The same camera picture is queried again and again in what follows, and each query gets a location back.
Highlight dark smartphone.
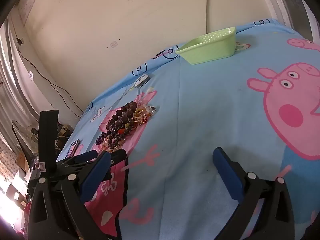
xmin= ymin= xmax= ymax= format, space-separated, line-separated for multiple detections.
xmin=65 ymin=139 xmax=81 ymax=158

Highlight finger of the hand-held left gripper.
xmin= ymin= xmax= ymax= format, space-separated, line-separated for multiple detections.
xmin=111 ymin=149 xmax=127 ymax=165
xmin=57 ymin=150 xmax=98 ymax=167

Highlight grey curtain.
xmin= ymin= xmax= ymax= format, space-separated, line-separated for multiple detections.
xmin=0 ymin=20 xmax=40 ymax=155

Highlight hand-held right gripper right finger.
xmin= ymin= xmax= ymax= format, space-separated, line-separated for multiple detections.
xmin=212 ymin=147 xmax=295 ymax=240

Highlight thin white cable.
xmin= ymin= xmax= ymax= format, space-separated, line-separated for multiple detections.
xmin=110 ymin=86 xmax=137 ymax=115

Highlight black wall cable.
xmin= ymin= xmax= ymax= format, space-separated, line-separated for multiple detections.
xmin=16 ymin=37 xmax=83 ymax=117

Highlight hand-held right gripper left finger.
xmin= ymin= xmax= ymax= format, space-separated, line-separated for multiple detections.
xmin=26 ymin=151 xmax=112 ymax=240

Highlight green plastic basket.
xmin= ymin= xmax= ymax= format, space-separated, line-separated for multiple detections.
xmin=175 ymin=27 xmax=237 ymax=65

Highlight pile of beaded jewelry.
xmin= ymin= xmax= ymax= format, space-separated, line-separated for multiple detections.
xmin=95 ymin=101 xmax=157 ymax=153

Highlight white electronic device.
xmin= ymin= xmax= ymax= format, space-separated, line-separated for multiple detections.
xmin=133 ymin=74 xmax=151 ymax=88

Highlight heap of household clutter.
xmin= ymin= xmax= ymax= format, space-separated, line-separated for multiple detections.
xmin=10 ymin=119 xmax=75 ymax=170

